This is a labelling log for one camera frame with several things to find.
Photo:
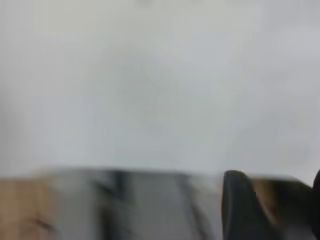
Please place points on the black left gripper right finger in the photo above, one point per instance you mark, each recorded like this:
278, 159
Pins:
317, 207

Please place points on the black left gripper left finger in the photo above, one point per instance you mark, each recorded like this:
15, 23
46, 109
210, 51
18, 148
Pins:
237, 207

